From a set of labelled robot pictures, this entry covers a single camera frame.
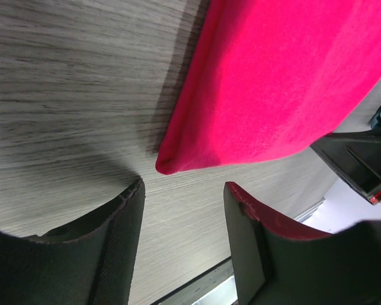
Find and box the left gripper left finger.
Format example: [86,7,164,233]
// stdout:
[0,179,145,304]

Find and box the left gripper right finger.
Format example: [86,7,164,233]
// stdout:
[224,182,381,304]

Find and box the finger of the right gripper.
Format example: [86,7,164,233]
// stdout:
[311,128,381,205]

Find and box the pink red t shirt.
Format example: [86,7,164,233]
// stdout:
[156,1,381,175]

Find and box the aluminium front rail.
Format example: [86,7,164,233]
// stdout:
[294,197,325,223]

